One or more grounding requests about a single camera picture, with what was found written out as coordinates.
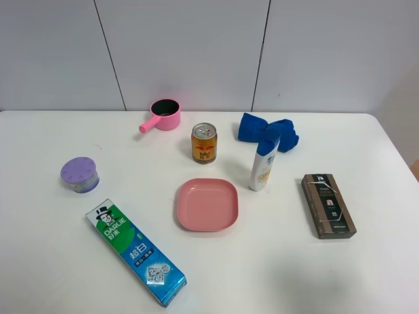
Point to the purple lidded round container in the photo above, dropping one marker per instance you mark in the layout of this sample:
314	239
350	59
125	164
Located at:
80	174

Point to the Darlie toothpaste box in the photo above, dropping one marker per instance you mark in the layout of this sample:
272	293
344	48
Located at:
158	273

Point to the pink toy saucepan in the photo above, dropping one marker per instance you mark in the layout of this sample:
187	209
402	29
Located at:
165	116

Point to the blue rolled towel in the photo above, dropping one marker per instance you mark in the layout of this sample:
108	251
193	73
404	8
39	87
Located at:
251	129

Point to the gold energy drink can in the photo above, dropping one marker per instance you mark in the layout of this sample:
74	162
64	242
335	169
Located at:
204	143

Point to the pink square plate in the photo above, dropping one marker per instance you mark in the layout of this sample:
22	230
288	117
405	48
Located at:
207	205

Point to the brown coffee capsule box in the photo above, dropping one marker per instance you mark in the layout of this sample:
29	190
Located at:
330	214

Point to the white shampoo bottle blue cap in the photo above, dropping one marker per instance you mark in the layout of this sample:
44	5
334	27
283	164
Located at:
264	158

